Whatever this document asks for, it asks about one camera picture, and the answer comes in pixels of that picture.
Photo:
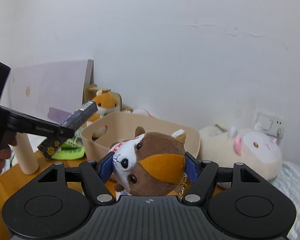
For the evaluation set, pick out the cream thermos bottle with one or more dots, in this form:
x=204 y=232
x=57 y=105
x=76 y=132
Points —
x=27 y=160

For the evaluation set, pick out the orange hamster plush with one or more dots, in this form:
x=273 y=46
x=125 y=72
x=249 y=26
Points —
x=107 y=102

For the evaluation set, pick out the green snack packet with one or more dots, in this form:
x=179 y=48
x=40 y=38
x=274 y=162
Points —
x=70 y=152

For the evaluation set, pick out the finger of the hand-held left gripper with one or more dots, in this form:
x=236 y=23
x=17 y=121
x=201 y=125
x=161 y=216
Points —
x=65 y=133

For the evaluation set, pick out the white and purple headboard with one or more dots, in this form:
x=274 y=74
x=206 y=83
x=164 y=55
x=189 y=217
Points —
x=52 y=87

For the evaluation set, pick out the black box with star print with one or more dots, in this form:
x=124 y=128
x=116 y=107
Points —
x=80 y=113

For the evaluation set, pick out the small round headboard sticker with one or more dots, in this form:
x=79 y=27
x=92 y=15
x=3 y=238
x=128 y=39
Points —
x=27 y=91

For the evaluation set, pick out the person's left hand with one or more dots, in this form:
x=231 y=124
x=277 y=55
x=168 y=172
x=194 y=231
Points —
x=3 y=153

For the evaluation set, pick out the beige plastic storage bin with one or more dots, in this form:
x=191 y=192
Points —
x=122 y=127

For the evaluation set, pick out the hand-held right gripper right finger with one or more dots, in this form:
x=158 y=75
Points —
x=192 y=168

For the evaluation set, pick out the white wall switch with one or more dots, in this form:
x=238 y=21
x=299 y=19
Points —
x=263 y=121

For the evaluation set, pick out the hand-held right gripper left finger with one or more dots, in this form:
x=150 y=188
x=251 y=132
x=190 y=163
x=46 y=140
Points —
x=106 y=168

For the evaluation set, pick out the striped light bedding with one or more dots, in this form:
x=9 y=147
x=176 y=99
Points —
x=295 y=192

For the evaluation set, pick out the white plug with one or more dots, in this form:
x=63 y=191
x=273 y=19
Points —
x=278 y=133

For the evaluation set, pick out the white cow plush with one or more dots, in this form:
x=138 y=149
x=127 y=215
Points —
x=255 y=155

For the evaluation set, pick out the brown white plush dog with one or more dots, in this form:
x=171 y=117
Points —
x=160 y=165

